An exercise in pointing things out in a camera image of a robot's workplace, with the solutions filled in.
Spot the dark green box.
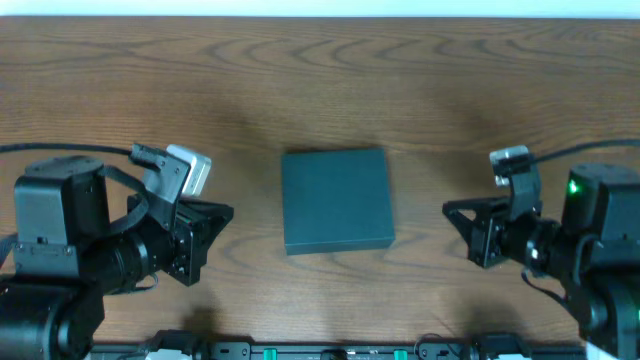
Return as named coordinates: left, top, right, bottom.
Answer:
left=281, top=148, right=395, bottom=256

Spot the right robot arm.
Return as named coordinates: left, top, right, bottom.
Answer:
left=442, top=148, right=639, bottom=359

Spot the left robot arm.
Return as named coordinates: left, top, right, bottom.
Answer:
left=1, top=143, right=234, bottom=359

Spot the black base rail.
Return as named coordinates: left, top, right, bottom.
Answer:
left=86, top=330, right=588, bottom=360

